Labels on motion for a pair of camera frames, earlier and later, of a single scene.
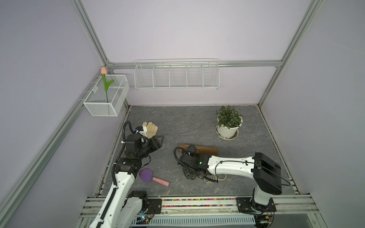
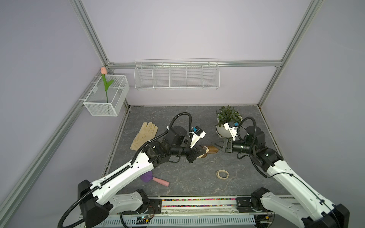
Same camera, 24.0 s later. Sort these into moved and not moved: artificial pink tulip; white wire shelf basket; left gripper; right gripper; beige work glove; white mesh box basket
Moved: left gripper; right gripper
Not moved: white mesh box basket; white wire shelf basket; artificial pink tulip; beige work glove
